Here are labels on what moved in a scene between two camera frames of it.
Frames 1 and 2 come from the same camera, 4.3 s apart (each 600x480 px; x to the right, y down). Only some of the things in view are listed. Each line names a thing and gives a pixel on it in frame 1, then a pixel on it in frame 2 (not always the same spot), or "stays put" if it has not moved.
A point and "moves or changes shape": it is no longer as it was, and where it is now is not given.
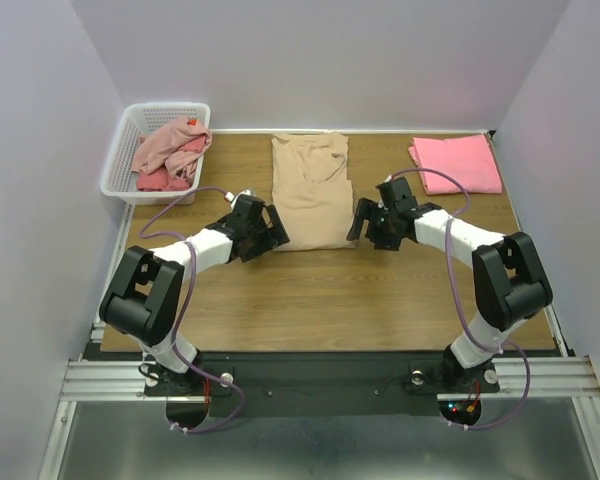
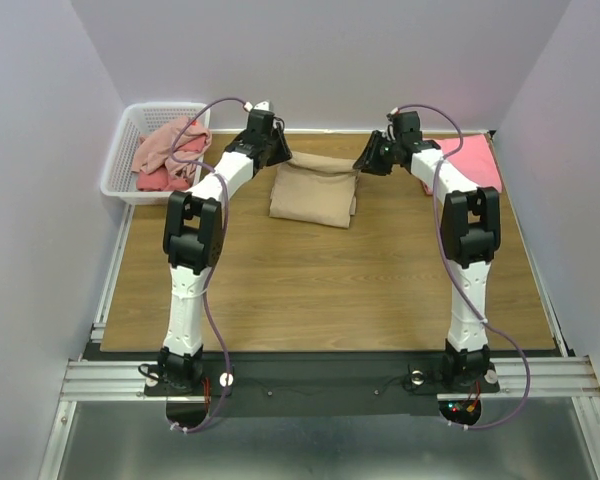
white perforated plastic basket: (118, 179) stays put
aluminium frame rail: (106, 381) stays put
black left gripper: (273, 236) -> (284, 152)
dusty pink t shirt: (159, 145) stays put
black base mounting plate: (329, 384) stays put
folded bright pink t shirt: (470, 160) stays put
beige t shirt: (310, 189) moves or changes shape
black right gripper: (370, 222) -> (371, 156)
